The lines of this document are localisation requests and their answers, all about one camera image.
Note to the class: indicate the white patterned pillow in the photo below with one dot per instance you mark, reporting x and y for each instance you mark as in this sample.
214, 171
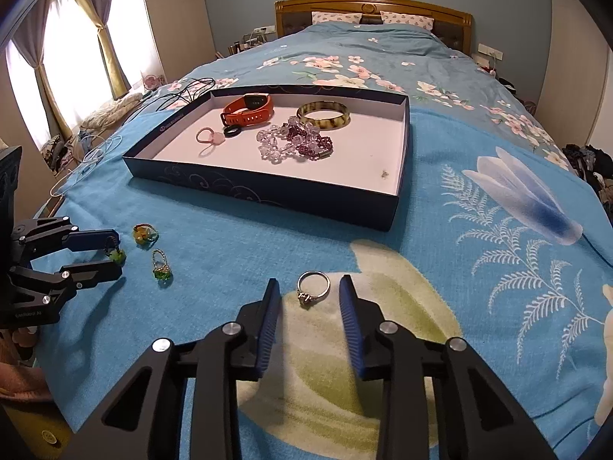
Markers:
335, 17
407, 19

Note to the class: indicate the grey and yellow curtain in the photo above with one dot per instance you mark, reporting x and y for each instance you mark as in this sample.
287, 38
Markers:
103, 24

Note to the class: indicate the white wall socket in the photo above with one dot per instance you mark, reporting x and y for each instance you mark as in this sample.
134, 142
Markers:
263, 29
489, 50

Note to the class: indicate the blue floral duvet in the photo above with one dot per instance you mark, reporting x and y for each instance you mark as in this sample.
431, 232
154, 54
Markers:
335, 48

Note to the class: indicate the cream fluffy blanket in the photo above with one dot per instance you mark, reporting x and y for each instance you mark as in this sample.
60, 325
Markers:
112, 110

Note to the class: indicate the cluttered bedside table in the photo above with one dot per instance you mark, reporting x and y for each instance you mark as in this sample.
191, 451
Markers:
244, 43

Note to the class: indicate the person's left forearm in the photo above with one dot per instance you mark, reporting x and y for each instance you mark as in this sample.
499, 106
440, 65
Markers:
21, 381

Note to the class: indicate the wooden bed headboard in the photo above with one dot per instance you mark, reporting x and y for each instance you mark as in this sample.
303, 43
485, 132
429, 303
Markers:
368, 8

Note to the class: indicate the navy shallow cardboard box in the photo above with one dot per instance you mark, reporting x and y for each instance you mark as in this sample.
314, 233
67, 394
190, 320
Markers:
359, 163

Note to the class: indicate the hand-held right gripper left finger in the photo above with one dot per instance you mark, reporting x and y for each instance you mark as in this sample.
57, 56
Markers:
268, 326

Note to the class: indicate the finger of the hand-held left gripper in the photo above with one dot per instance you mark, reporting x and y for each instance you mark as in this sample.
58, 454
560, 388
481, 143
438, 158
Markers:
91, 242
93, 274

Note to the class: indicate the pile of dark clothes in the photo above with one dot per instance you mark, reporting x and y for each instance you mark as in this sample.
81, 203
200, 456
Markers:
591, 167

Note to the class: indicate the bright blue plush blanket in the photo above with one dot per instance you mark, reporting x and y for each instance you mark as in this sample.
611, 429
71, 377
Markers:
431, 297

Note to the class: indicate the orange smart watch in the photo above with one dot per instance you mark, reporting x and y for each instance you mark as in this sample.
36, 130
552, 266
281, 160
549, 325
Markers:
261, 105

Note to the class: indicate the yellow mottled bangle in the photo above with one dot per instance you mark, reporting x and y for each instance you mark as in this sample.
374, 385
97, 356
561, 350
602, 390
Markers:
323, 126

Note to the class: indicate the small pink fan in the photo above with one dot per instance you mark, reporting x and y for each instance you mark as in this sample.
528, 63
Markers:
153, 81

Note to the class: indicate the beige built-in wardrobe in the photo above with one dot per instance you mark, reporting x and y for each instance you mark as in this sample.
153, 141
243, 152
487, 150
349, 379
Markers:
574, 57
177, 19

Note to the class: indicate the heap of mixed clothes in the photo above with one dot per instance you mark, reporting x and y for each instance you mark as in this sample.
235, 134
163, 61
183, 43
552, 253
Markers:
60, 153

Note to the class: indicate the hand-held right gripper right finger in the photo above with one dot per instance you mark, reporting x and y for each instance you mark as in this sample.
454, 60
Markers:
354, 330

